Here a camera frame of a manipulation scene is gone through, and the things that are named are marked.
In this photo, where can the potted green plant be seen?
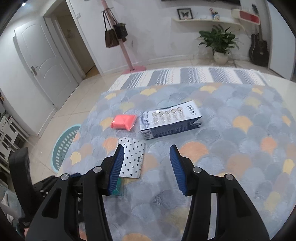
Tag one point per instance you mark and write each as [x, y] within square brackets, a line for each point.
[219, 41]

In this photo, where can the white red box shelf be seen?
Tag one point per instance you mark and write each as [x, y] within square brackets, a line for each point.
[246, 15]

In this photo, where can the striped grey white rug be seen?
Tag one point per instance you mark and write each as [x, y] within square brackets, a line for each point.
[185, 75]

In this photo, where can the white shelf rack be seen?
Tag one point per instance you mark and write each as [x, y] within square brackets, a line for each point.
[11, 136]

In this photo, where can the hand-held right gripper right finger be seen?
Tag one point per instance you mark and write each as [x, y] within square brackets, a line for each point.
[178, 171]

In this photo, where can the white curved low shelf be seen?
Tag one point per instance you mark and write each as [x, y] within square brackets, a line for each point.
[208, 22]

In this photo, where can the teal packet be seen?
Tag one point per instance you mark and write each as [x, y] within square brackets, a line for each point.
[120, 185]

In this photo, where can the teal plastic basket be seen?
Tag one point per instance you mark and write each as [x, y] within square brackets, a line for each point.
[63, 143]

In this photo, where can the brown handbag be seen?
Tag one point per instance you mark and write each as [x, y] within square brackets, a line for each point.
[109, 38]

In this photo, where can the light switch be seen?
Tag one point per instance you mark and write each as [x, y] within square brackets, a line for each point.
[78, 15]

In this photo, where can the small figurine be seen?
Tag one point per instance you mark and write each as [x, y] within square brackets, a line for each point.
[215, 14]

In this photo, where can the silver polka dot packet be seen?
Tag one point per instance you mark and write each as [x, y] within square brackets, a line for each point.
[134, 157]

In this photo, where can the white door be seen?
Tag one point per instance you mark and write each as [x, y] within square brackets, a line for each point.
[44, 67]

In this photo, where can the black handbag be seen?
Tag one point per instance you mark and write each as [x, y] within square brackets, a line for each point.
[120, 30]

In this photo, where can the black acoustic guitar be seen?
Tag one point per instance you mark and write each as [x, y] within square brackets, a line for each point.
[259, 48]

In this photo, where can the scallop pattern tablecloth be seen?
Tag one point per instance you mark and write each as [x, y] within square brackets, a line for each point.
[219, 139]

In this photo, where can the white refrigerator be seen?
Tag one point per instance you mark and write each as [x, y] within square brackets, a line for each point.
[279, 41]

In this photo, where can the pink packet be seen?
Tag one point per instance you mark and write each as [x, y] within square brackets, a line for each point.
[123, 121]

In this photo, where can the white purple printed carton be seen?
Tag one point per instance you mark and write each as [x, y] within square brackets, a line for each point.
[166, 115]

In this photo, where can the pink coat rack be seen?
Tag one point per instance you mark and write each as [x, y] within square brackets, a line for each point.
[126, 53]

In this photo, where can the framed butterfly picture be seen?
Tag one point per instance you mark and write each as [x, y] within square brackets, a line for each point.
[184, 14]

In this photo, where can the black television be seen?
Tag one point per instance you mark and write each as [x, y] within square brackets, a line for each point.
[231, 1]

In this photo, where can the black chair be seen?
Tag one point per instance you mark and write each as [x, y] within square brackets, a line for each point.
[19, 176]

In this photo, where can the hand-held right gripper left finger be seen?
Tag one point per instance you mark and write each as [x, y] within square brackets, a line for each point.
[115, 171]

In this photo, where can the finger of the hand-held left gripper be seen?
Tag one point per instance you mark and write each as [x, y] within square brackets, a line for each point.
[74, 174]

